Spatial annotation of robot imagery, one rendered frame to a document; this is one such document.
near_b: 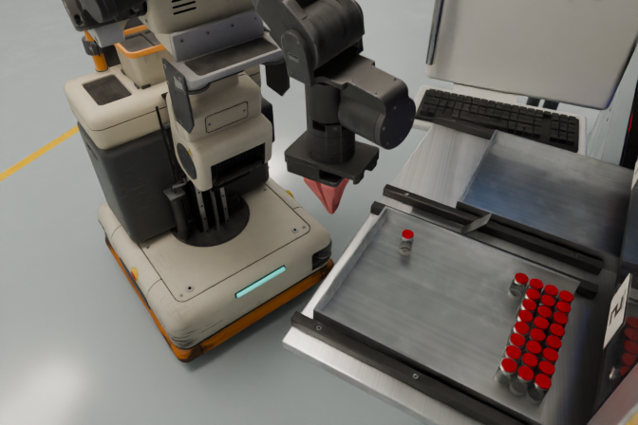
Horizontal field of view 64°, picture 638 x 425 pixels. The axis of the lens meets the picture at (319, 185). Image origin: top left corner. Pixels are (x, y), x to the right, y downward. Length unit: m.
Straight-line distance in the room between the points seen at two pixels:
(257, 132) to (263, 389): 0.85
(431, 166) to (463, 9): 0.51
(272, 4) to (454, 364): 0.56
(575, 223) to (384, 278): 0.39
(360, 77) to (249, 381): 1.38
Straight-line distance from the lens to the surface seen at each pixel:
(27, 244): 2.41
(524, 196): 1.08
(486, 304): 0.88
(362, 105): 0.52
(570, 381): 0.86
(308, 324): 0.80
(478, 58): 1.50
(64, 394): 1.92
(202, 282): 1.66
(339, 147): 0.59
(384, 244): 0.93
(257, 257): 1.70
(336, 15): 0.52
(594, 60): 1.50
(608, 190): 1.17
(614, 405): 0.64
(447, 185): 1.07
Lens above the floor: 1.57
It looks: 42 degrees down
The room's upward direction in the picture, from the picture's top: straight up
